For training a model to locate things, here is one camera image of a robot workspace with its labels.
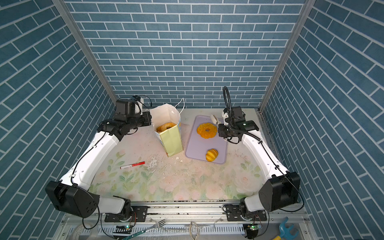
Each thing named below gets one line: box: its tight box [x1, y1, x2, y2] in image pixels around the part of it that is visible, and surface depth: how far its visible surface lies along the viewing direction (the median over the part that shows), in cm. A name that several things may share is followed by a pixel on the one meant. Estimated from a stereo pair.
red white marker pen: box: [120, 161, 146, 170], surface depth 91 cm
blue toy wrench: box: [279, 216, 299, 240], surface depth 70 cm
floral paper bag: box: [149, 103, 184, 158], surface depth 87 cm
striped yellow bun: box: [205, 148, 219, 162], surface depth 93 cm
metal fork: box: [123, 219, 166, 240], surface depth 71 cm
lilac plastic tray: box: [185, 115, 228, 165], surface depth 101 cm
